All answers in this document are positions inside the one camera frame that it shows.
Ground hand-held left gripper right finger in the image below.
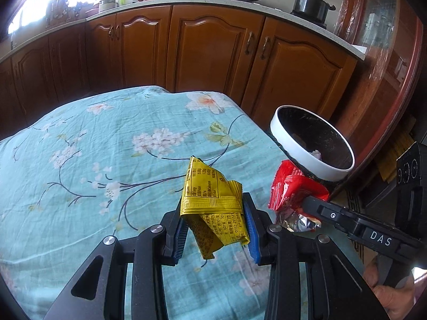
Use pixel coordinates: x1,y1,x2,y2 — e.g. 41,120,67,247
242,192,391,320

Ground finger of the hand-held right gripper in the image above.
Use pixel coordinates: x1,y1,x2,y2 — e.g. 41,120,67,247
300,195,363,238

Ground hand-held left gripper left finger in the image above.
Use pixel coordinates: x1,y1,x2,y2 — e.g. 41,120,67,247
43,193,188,320

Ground red snack wrapper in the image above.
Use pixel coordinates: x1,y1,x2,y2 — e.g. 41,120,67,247
268,159,330,233

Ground yellow snack wrapper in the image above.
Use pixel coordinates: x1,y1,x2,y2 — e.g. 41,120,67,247
180,155,251,260

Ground white round trash bin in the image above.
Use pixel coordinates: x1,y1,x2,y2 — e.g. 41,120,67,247
270,105,355,181

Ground person's right hand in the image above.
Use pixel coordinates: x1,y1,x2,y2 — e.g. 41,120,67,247
363,259,425,311

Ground yellow cardboard box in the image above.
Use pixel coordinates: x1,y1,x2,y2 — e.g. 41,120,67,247
373,129,418,185

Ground teal floral tablecloth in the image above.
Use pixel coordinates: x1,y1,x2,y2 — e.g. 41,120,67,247
0,86,365,320

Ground plastic-wrapped wooden cabinet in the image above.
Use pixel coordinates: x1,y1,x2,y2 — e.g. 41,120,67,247
332,0,425,189

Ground brown wooden kitchen cabinets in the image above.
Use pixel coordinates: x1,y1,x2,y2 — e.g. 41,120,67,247
0,5,360,130

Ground dark steel cooking pot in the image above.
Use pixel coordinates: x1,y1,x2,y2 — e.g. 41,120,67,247
289,0,336,24

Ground white kitchen countertop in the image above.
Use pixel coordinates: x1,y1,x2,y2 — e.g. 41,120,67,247
0,0,367,61

